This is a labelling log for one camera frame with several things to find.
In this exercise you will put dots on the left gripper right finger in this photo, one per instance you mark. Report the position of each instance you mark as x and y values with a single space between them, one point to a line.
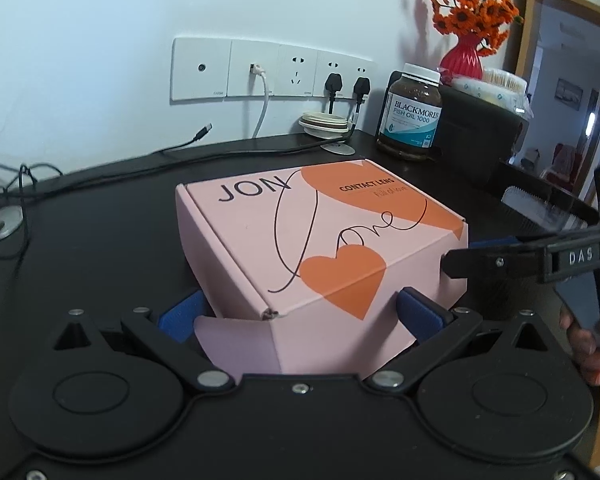
440 334

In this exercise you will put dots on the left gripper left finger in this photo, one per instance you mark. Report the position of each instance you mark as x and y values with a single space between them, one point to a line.
168 341

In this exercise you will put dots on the pink cardboard box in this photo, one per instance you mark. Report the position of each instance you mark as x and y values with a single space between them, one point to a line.
301 266

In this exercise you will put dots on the person right hand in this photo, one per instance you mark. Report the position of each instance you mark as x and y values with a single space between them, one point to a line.
585 351

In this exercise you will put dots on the cotton swab box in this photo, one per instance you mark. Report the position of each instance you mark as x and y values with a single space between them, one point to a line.
497 87

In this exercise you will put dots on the silver desk grommet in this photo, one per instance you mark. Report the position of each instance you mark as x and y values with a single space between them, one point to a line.
11 218

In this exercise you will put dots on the brown supplement bottle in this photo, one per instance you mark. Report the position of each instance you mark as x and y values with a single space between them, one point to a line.
411 113

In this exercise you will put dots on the black plug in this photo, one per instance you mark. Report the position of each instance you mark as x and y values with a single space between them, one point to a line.
360 90
333 86

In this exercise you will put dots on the orange flowers red vase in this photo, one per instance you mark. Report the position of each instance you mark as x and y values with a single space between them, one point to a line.
481 27

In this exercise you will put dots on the white wall socket strip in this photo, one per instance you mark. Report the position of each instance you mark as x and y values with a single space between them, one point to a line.
204 68

